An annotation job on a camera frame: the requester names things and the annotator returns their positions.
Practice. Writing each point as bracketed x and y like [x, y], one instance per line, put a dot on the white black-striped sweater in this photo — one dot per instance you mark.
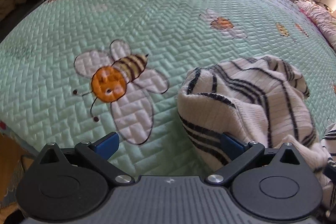
[249, 98]

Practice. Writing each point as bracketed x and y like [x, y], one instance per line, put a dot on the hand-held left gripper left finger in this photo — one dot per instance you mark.
[107, 145]

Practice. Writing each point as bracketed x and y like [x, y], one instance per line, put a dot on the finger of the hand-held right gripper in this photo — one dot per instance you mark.
[330, 170]

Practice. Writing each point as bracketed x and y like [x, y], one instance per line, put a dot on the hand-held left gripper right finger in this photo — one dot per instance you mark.
[232, 146]

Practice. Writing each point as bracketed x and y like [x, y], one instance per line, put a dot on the pink floral pillow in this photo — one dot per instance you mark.
[320, 19]

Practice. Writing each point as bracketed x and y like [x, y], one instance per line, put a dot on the green quilted bee bedspread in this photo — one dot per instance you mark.
[157, 16]

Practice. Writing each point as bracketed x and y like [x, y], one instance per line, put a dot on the olive jacket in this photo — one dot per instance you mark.
[10, 1]

